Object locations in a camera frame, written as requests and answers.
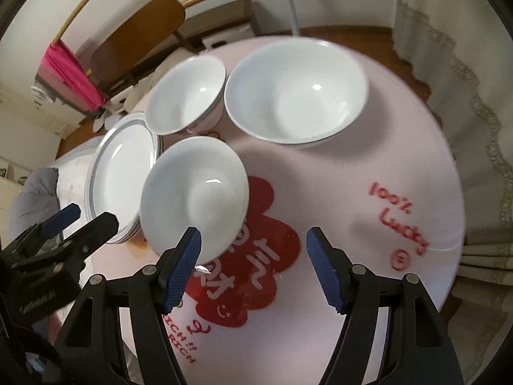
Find brown wooden chair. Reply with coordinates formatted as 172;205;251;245
88;0;201;89

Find beige curtain with lace trim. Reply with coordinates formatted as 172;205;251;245
391;0;513;329

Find white bowl with grey rim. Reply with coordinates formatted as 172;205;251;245
140;136;250;265
223;40;369;149
144;55;227;136

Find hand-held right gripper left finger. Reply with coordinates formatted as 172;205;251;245
54;227;203;385

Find white storage box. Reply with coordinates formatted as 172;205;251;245
200;24;257;51

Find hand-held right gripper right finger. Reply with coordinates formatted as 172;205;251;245
306;227;463;385

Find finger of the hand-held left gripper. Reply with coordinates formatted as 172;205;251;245
0;203;81;259
16;212;120;277

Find pink cloth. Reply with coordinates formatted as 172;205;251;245
36;42;109;113

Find round table with pink cover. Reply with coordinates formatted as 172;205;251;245
52;36;466;385

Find grey cushion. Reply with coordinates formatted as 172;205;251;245
8;166;61;245

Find white barre bracket post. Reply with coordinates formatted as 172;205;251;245
265;0;302;38

